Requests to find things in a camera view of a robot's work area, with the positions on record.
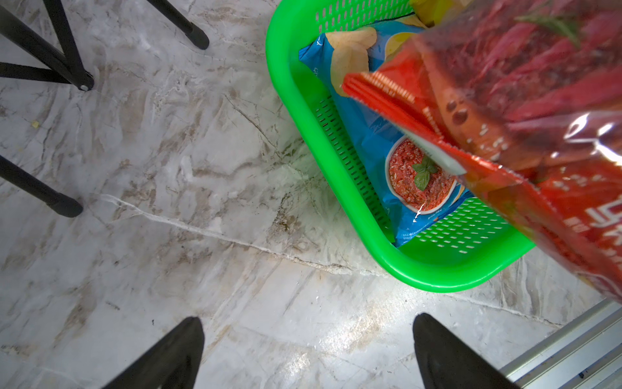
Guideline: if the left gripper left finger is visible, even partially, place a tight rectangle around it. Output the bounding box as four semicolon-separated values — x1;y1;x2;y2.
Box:
106;317;205;388

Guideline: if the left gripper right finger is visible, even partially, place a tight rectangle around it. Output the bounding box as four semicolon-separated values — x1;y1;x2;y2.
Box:
412;313;518;389

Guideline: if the green plastic basket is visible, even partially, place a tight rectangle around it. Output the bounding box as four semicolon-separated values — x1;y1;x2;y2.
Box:
266;0;533;293

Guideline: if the blue Lay's chips bag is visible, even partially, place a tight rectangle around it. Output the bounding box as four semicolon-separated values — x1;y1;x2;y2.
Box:
299;14;472;246

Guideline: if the red Lay's chips bag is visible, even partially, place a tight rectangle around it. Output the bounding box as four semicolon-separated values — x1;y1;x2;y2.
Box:
343;1;621;301

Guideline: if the yellow Lay's chips bag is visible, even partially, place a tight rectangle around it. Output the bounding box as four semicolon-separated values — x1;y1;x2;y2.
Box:
409;0;472;28

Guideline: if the black perforated music stand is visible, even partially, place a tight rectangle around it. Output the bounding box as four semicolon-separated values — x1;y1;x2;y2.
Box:
0;0;211;219

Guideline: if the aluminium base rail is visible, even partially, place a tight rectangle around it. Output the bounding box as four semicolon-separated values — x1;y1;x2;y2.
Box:
501;300;622;388

